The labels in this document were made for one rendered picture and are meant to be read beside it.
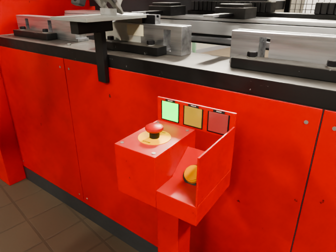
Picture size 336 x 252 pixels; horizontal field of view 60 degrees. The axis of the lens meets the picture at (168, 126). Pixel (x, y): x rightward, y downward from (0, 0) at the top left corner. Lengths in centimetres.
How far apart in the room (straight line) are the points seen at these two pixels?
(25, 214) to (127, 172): 121
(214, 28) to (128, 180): 77
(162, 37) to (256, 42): 33
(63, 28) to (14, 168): 96
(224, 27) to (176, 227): 79
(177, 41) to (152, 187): 56
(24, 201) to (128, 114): 101
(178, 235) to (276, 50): 54
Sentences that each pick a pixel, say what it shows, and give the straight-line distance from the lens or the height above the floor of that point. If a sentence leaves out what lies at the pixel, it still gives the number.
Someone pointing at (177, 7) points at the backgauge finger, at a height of 102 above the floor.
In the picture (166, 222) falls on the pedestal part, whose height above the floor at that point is 58.
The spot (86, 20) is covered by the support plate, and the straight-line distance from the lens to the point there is 92.
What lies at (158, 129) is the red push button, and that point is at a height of 81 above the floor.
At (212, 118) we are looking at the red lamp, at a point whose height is 82.
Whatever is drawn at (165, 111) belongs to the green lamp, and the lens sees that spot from 70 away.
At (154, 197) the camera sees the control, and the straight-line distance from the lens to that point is 61.
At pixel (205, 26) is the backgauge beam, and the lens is 124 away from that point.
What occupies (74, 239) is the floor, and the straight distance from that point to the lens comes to 156.
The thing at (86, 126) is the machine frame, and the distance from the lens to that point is 129.
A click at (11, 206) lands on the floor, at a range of 187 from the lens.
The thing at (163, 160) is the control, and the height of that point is 76.
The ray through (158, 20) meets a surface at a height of 98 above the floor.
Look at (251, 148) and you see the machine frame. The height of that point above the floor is 68.
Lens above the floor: 106
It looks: 24 degrees down
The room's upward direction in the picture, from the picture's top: straight up
